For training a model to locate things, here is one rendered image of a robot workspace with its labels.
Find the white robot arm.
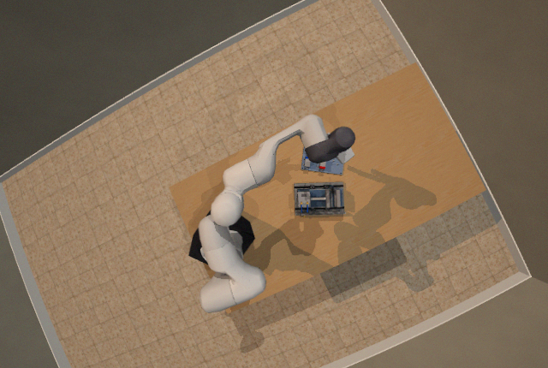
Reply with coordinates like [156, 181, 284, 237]
[199, 115, 355, 313]

